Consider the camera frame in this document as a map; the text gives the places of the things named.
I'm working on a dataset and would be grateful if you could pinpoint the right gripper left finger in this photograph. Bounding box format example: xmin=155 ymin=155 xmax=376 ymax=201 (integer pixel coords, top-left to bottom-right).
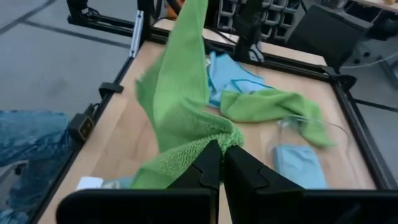
xmin=167 ymin=139 xmax=223 ymax=191

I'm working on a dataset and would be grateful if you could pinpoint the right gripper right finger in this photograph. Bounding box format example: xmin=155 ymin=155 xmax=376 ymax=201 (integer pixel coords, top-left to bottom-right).
xmin=223 ymin=145 xmax=304 ymax=192

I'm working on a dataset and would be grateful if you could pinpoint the light blue microfiber towel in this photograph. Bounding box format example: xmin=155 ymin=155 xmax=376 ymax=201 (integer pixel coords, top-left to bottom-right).
xmin=272 ymin=144 xmax=328 ymax=190
xmin=206 ymin=51 xmax=274 ymax=108
xmin=102 ymin=175 xmax=135 ymax=190

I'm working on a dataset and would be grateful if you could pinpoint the green microfiber towel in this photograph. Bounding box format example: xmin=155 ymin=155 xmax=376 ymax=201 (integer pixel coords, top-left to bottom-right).
xmin=130 ymin=0 xmax=245 ymax=190
xmin=220 ymin=88 xmax=335 ymax=149

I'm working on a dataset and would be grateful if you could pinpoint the dark parts bin rack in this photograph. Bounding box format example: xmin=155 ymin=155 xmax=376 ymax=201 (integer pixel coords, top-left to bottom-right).
xmin=214 ymin=0 xmax=302 ymax=42

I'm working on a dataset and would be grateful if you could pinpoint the large black box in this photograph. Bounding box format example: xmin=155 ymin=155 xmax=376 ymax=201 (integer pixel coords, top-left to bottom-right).
xmin=285 ymin=3 xmax=374 ymax=72

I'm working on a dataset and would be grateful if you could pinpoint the person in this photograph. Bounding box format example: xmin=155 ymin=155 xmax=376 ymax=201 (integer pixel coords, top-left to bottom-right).
xmin=0 ymin=110 xmax=74 ymax=224

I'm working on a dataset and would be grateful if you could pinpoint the black metal table frame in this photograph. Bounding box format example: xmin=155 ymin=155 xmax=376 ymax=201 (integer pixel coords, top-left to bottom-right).
xmin=27 ymin=0 xmax=398 ymax=224

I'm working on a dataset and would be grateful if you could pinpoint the black table-level camera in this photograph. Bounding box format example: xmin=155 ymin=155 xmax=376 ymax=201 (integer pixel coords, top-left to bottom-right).
xmin=68 ymin=104 xmax=100 ymax=144

